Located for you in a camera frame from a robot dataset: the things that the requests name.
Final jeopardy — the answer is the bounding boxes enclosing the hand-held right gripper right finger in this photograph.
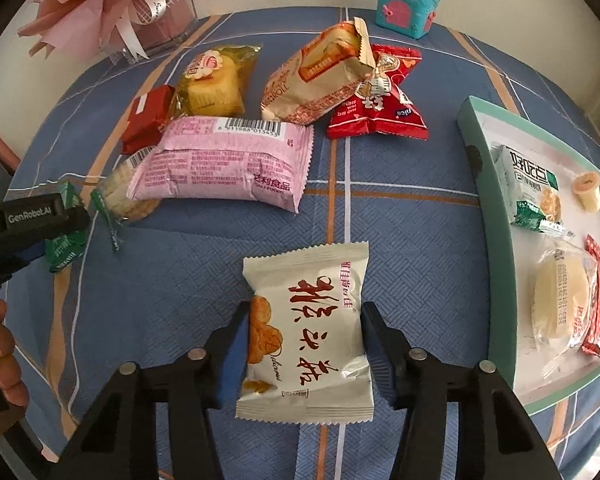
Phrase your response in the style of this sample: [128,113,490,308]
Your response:
[360,301,563,480]

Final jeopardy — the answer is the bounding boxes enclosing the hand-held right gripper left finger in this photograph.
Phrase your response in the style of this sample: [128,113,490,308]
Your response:
[50,302,253,480]

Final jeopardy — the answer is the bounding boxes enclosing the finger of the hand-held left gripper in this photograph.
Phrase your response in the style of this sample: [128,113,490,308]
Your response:
[0,239,48,283]
[60,204,92,243]

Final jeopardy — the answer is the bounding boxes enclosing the small green packet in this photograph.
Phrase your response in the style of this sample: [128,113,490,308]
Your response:
[46,181,88,273]

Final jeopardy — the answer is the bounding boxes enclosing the white pastry packet orange print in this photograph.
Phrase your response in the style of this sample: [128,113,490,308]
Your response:
[236,241,375,423]

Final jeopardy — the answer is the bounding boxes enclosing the clear packet with white bun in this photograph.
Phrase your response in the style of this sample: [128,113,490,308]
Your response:
[530,240,600,376]

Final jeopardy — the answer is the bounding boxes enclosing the yellow soft bread packet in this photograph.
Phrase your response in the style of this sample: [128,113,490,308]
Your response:
[172,44,263,117]

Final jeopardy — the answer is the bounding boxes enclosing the red patterned wafer packet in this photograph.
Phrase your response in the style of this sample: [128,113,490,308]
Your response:
[580,234,600,358]

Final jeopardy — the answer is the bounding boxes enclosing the white green cracker packet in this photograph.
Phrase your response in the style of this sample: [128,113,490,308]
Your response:
[490,144,575,238]

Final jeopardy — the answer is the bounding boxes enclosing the red candy packet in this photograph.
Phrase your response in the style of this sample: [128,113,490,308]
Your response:
[326,44,429,140]

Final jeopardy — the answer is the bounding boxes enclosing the teal shallow box tray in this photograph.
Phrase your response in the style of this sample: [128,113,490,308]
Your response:
[456,96,600,416]

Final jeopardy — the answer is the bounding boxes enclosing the pale jelly cup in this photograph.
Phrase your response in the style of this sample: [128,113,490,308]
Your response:
[571,171,600,212]

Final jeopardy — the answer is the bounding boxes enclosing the person's left hand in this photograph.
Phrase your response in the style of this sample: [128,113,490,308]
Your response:
[0,297,29,406]

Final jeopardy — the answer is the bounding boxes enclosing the round rice cracker packet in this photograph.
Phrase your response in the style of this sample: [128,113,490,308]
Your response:
[91,149,161,253]

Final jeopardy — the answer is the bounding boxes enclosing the small dark red packet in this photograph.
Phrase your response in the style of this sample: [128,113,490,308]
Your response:
[121,85,177,155]

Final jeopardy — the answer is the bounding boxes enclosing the pink snack packet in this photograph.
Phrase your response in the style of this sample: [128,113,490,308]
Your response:
[127,116,315,215]

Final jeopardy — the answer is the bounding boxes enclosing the clear glass vase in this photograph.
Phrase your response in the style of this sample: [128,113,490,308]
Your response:
[112,0,198,63]

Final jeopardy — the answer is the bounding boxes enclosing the cream orange roll packet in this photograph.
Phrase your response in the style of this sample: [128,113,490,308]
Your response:
[261,17,377,126]

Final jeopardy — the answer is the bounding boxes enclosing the teal toy chest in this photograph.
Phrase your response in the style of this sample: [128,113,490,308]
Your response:
[376,0,439,40]

